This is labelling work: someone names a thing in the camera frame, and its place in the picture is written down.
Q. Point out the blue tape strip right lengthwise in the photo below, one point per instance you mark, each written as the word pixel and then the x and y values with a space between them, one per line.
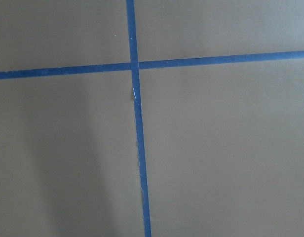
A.
pixel 138 116

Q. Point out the blue tape strip right crosswise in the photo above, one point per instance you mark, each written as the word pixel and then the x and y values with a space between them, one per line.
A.
pixel 60 71

